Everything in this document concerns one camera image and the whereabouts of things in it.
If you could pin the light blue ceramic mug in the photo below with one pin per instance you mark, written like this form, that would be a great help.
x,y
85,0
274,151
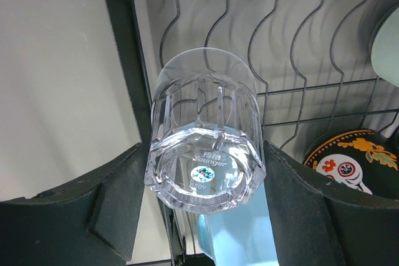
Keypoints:
x,y
233,226

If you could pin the red and black skull mug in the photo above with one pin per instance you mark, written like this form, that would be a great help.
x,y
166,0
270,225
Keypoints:
x,y
361,159

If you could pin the mint green plastic cup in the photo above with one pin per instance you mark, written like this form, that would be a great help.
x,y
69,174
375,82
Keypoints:
x,y
383,46

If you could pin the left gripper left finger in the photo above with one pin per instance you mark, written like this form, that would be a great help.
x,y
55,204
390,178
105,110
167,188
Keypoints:
x,y
91,220

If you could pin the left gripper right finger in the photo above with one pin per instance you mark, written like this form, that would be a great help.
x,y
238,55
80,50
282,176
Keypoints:
x,y
316,221

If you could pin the black wire dish rack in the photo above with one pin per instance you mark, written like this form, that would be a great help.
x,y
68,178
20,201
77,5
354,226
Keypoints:
x,y
310,59

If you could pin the clear faceted glass tumbler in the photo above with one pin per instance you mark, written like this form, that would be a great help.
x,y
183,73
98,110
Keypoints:
x,y
197,87

